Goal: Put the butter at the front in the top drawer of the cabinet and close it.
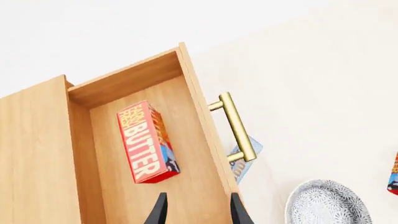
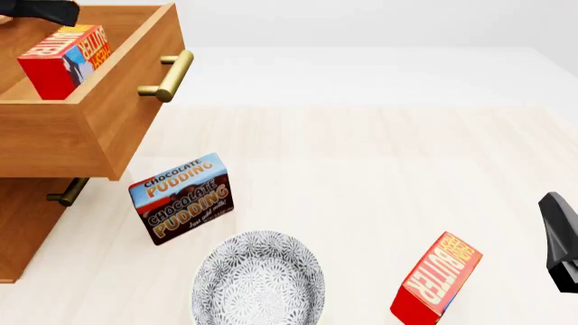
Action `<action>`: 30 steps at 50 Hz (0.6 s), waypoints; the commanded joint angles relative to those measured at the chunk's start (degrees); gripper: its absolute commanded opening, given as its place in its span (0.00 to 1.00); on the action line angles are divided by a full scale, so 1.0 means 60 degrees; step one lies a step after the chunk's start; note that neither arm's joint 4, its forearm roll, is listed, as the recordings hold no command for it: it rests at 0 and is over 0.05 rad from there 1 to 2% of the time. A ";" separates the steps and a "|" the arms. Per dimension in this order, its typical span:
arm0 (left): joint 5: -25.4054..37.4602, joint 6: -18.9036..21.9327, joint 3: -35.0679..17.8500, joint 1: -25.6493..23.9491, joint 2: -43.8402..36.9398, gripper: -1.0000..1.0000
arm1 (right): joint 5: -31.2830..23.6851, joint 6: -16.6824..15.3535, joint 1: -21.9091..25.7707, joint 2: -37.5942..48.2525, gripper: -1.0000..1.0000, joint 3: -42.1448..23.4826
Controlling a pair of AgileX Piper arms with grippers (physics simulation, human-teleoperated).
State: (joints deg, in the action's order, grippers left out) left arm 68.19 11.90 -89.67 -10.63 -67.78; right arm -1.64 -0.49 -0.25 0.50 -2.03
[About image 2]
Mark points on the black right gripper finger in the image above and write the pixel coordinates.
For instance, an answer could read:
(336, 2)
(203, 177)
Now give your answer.
(562, 230)

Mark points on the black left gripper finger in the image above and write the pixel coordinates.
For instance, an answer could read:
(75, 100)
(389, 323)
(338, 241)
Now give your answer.
(49, 9)

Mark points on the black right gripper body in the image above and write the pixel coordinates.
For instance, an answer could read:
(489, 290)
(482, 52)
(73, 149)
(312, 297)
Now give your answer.
(568, 277)

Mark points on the red butter box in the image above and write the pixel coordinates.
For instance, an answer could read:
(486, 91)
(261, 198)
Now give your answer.
(435, 281)
(49, 64)

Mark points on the wooden drawer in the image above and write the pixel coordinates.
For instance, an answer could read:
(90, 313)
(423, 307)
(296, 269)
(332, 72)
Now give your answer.
(54, 142)

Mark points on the wooden cabinet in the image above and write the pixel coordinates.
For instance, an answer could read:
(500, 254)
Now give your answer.
(22, 230)

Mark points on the chocolate pudding box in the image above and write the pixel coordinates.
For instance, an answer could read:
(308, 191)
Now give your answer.
(185, 199)

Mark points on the grey patterned bowl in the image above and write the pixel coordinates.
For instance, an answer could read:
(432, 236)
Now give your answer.
(257, 281)

